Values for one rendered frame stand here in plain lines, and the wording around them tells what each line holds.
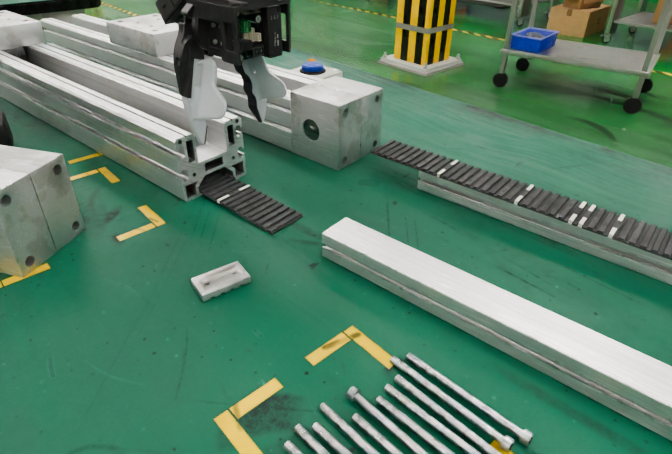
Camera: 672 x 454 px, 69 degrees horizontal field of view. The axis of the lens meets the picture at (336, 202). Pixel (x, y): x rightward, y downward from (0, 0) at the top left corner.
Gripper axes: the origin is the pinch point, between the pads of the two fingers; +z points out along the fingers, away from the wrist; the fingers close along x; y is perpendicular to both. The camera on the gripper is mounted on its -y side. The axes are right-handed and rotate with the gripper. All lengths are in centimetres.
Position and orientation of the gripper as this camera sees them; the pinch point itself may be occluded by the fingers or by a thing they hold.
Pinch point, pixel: (228, 122)
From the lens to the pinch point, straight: 58.7
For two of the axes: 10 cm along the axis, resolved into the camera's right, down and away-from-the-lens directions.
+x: 6.4, -3.9, 6.6
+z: -0.2, 8.5, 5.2
